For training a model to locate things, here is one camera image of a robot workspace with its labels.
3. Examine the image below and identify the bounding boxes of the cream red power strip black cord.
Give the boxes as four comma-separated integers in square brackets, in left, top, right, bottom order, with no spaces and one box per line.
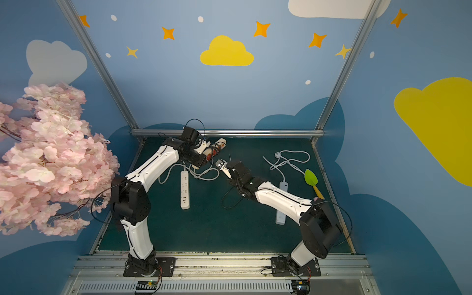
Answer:
[204,138,244,210]

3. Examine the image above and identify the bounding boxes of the white power strip with cord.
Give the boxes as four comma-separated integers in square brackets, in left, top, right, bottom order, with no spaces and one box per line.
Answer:
[262,149,311,226]

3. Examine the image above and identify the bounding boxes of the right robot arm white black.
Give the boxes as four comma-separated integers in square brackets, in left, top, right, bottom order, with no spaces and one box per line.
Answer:
[216,160,342,267]

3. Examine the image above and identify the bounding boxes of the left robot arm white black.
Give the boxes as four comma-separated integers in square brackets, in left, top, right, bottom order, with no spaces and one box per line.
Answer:
[110,127,211,277]

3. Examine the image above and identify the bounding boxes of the white power strip usb ports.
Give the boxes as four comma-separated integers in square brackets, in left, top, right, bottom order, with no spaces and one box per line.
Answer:
[157,158,221,211]

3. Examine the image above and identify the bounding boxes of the green yellow garden trowel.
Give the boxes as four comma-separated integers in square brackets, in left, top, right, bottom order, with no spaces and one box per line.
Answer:
[304,169,325,200]

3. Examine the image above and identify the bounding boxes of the pink cherry blossom tree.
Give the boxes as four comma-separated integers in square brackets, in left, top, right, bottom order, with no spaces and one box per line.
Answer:
[1,84,120,237]

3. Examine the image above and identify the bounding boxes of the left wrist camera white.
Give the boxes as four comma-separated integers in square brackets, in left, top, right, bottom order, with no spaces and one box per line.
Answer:
[194,140,211,154]

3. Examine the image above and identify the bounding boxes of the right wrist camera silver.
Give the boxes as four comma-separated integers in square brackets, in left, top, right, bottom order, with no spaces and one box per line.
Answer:
[216,159,232,179]

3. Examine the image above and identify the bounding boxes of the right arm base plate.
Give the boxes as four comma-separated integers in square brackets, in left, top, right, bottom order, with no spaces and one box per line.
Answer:
[270,255,322,277]

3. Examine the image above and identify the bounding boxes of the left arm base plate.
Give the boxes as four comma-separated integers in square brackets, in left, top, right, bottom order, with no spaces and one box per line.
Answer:
[123,255,177,277]

